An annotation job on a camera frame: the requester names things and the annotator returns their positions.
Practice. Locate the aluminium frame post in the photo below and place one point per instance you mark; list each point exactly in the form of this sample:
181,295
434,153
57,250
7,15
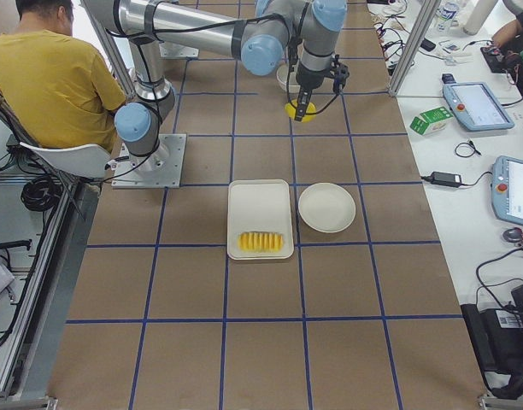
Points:
418,31

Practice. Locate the blue teach pendant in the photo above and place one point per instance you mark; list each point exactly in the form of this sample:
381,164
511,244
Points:
476,107
507,189

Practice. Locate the sliced yellow fruit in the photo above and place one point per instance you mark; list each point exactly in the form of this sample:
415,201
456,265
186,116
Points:
260,241

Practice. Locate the black laptop bag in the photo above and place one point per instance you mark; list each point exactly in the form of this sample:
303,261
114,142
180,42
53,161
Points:
497,338

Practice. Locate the man in yellow shirt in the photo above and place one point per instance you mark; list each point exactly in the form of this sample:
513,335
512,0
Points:
58,86

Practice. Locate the white plastic chair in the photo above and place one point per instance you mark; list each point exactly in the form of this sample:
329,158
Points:
84,163

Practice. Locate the cream rectangular tray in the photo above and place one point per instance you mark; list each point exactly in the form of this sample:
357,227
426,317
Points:
259,205

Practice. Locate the near blue teach pendant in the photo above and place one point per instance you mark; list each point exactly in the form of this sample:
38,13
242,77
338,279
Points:
507,189

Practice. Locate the green white carton box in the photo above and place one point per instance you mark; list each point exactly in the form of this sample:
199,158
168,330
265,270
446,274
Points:
431,121

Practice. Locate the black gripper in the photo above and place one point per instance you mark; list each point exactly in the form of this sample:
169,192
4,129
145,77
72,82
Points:
308,79

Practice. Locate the yellow lemon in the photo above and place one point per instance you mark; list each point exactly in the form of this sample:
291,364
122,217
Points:
291,110

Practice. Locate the cream round plate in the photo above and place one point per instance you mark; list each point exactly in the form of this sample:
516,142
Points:
327,207

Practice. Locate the black power adapter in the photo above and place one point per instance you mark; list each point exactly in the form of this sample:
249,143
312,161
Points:
446,179

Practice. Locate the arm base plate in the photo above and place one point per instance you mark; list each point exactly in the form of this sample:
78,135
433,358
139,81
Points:
161,170
171,51

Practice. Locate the white ceramic bowl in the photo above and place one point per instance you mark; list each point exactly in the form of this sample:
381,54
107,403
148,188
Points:
287,81

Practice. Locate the plastic water bottle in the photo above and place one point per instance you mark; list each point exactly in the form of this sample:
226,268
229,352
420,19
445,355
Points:
446,13

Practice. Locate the far blue teach pendant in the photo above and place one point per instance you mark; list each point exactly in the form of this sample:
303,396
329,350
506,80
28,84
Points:
476,107

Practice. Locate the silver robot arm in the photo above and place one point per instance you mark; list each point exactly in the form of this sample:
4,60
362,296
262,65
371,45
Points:
305,32

